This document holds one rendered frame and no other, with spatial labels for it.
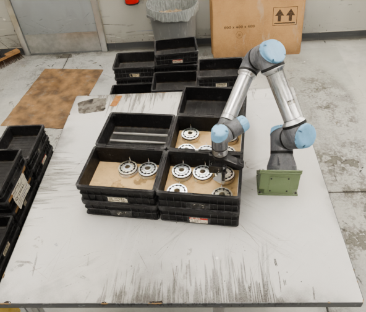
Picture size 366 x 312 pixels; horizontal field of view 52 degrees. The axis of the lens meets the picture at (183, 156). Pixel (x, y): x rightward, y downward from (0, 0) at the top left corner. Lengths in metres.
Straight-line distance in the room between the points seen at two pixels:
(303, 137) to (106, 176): 1.02
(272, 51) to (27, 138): 2.12
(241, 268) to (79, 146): 1.29
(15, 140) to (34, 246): 1.40
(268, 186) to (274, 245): 0.32
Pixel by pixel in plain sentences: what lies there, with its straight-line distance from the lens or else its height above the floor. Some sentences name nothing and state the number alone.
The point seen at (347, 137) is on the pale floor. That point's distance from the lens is 3.63.
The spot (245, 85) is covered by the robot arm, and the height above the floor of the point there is 1.22.
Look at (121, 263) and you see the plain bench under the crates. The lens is 1.86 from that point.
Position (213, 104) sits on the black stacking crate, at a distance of 2.44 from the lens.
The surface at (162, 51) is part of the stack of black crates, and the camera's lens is 3.80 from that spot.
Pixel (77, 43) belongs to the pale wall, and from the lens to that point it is 5.10.
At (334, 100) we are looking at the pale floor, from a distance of 4.04.
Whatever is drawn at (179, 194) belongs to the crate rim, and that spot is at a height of 0.93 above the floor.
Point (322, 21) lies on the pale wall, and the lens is 5.02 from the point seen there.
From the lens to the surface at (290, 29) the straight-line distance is 4.69.
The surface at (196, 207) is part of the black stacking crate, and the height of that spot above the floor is 0.84.
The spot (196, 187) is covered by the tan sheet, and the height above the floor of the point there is 0.83.
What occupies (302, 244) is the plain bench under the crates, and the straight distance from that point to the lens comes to 1.91.
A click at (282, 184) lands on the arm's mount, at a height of 0.78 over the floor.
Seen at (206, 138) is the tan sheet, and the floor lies 0.83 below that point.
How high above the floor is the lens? 2.26
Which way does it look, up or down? 43 degrees down
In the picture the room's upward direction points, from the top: 5 degrees counter-clockwise
